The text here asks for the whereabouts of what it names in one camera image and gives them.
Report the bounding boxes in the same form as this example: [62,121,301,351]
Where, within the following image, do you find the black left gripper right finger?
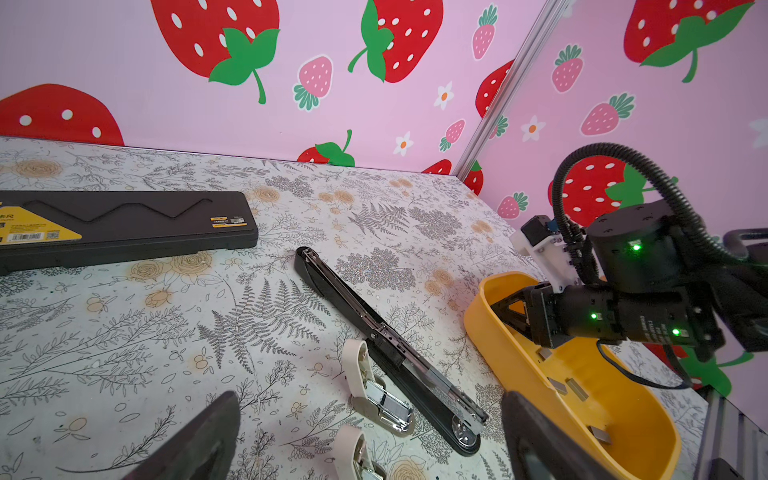
[501,391,615,479]

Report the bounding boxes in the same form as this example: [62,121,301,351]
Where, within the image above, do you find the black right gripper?
[490,283,575,348]

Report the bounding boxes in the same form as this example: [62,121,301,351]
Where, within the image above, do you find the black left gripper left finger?
[124,391,241,480]

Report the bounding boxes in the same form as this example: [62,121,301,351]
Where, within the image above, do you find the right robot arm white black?
[491,142,767,389]

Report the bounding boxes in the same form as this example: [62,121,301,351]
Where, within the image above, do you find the yellow plastic tray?
[464,272,681,479]

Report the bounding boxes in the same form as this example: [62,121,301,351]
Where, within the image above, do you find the black tool case yellow label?
[1,190,259,275]

